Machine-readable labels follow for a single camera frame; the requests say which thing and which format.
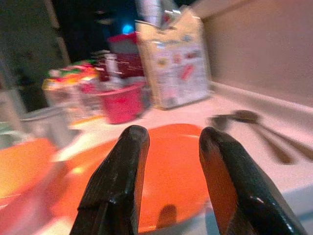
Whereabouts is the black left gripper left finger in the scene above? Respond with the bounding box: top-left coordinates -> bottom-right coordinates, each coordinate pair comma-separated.
69,124 -> 150,235

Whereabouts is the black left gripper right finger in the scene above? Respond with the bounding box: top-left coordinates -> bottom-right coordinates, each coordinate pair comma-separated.
198,126 -> 308,235

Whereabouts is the orange plastic plate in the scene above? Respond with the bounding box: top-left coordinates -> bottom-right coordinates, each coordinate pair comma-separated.
48,123 -> 213,233
0,138 -> 58,199

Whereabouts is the silver metal fork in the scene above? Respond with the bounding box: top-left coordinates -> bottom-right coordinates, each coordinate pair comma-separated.
207,114 -> 298,165

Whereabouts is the red instant noodle cup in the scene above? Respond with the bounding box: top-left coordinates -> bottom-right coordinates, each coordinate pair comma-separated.
100,82 -> 147,125

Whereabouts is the bronze metal spoon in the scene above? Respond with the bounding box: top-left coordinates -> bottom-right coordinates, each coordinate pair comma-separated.
231,109 -> 313,161

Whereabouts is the grey ceramic mug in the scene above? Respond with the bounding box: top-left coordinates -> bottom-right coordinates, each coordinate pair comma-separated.
21,107 -> 74,147

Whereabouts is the colourful printed food package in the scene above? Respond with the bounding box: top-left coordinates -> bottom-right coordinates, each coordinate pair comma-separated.
44,61 -> 101,88

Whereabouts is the red and white carton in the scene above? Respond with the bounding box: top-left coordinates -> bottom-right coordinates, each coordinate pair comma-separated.
107,33 -> 145,80

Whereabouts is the white printed snack bag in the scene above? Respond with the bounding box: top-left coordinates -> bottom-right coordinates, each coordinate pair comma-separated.
135,7 -> 213,110

